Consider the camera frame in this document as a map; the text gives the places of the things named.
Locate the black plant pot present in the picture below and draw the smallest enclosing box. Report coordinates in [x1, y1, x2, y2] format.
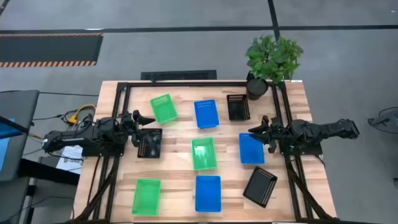
[246, 73, 269, 101]

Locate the black metal table frame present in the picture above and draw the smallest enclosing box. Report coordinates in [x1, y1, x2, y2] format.
[73, 81, 340, 224]

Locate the black floor cable bundle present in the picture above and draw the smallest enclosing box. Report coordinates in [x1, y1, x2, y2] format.
[368, 107, 398, 135]

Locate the blue sheet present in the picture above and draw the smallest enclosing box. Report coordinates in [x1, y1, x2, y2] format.
[0, 118, 16, 175]

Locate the green plastic basket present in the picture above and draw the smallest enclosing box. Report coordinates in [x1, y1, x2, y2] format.
[190, 137, 218, 171]
[131, 178, 162, 217]
[149, 93, 178, 125]

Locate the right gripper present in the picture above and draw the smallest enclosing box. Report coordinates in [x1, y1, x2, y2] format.
[248, 115, 293, 154]

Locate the black hazard-striped floor mat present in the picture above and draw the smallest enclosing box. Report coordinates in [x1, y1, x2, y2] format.
[0, 33, 104, 68]

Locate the yellow cable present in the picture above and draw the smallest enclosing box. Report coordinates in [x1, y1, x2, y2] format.
[68, 104, 97, 124]

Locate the black floor vent grille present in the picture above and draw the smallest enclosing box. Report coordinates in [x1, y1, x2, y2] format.
[140, 70, 218, 82]

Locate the blue plastic basket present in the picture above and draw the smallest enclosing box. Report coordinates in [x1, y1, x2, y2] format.
[193, 99, 220, 129]
[195, 175, 222, 213]
[238, 133, 266, 165]

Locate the white printed paper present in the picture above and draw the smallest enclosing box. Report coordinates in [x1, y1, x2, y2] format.
[55, 145, 84, 175]

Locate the green leafy plant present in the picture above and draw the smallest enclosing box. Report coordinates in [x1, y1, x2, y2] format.
[245, 34, 304, 85]

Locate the black plastic basket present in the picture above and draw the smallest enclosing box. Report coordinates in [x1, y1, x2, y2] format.
[242, 166, 279, 209]
[137, 128, 163, 159]
[226, 94, 251, 121]

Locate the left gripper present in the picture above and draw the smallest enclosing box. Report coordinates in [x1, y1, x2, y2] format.
[120, 110, 156, 148]

